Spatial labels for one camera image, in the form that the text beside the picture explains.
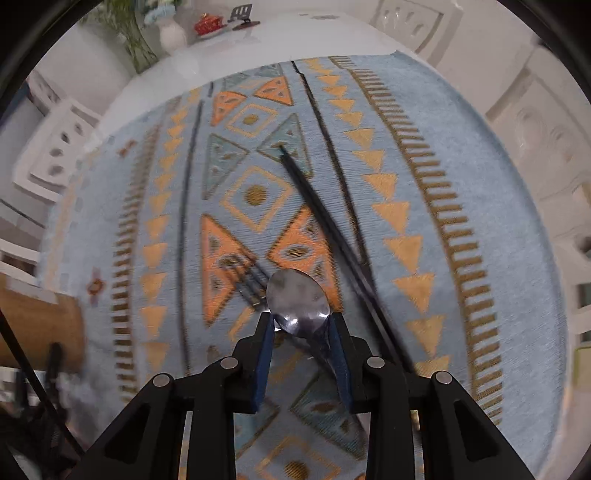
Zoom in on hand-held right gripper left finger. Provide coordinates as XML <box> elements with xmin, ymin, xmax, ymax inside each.
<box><xmin>65</xmin><ymin>311</ymin><xmax>277</xmax><ymax>480</ymax></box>

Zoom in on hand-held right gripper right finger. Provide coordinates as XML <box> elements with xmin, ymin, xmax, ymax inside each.
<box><xmin>328</xmin><ymin>311</ymin><xmax>539</xmax><ymax>480</ymax></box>

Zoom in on clear glass vase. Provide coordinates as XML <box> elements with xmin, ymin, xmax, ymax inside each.
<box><xmin>113</xmin><ymin>7</ymin><xmax>162</xmax><ymax>75</ymax></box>

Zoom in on red lidded teacup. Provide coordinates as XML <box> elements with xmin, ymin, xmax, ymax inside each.
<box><xmin>193</xmin><ymin>13</ymin><xmax>228</xmax><ymax>38</ymax></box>

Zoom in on metal fork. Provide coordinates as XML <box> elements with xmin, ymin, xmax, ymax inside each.
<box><xmin>221</xmin><ymin>251</ymin><xmax>278</xmax><ymax>310</ymax></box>

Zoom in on phone stand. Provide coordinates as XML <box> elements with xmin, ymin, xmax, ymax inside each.
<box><xmin>227</xmin><ymin>4</ymin><xmax>260</xmax><ymax>30</ymax></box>

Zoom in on black chopstick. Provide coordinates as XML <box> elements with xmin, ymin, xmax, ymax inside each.
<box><xmin>278</xmin><ymin>144</ymin><xmax>416</xmax><ymax>370</ymax></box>
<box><xmin>283</xmin><ymin>154</ymin><xmax>419</xmax><ymax>374</ymax></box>

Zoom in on white ceramic vase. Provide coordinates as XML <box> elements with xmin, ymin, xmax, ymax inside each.
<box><xmin>157</xmin><ymin>21</ymin><xmax>189</xmax><ymax>54</ymax></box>

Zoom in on blue artificial flowers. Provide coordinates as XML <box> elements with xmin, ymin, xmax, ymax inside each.
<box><xmin>141</xmin><ymin>0</ymin><xmax>185</xmax><ymax>27</ymax></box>

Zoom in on metal spoon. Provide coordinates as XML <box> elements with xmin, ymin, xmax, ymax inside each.
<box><xmin>265</xmin><ymin>269</ymin><xmax>341</xmax><ymax>377</ymax></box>

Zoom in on patterned light blue table mat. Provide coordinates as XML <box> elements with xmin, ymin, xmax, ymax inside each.
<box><xmin>34</xmin><ymin>54</ymin><xmax>570</xmax><ymax>480</ymax></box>

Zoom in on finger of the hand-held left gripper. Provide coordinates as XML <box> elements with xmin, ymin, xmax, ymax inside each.
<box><xmin>45</xmin><ymin>342</ymin><xmax>66</xmax><ymax>388</ymax></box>

